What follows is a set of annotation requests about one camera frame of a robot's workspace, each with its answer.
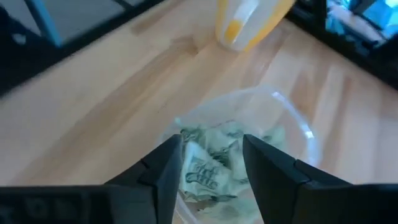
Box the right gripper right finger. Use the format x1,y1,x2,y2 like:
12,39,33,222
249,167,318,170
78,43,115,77
242,133,354,224

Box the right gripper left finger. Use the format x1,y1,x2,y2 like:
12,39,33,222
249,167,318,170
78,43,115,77
104,133,185,224

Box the bills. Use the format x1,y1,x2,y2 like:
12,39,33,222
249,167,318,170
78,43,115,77
179,141,248,202

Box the clear plastic container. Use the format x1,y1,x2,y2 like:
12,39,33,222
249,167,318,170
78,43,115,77
157,84,322,224

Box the blue pole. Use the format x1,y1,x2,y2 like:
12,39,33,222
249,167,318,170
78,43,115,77
24,0,65,48

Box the black aluminium rig frame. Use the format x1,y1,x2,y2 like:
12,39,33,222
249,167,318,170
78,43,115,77
0,0,398,98

